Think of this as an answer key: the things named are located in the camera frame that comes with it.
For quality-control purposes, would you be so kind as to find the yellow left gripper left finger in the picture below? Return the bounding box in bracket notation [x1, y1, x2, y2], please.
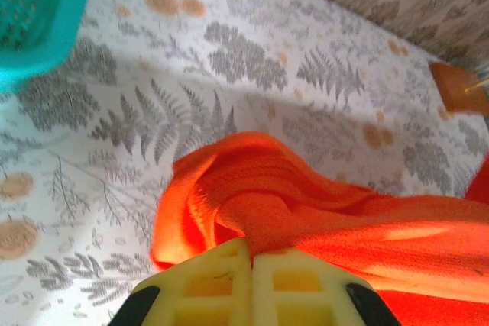
[108, 237, 254, 326]

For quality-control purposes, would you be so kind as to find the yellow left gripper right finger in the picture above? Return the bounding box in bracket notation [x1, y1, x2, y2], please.
[251, 247, 401, 326]

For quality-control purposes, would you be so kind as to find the orange t-shirt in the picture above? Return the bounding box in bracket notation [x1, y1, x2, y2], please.
[150, 131, 489, 326]

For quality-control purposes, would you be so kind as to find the floral tablecloth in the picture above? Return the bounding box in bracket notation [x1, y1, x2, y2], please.
[0, 0, 489, 326]

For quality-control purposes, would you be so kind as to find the teal plastic basket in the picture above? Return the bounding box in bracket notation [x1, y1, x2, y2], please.
[0, 0, 99, 95]

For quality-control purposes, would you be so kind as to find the wire stand with wooden base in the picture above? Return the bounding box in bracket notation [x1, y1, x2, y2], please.
[429, 61, 489, 118]

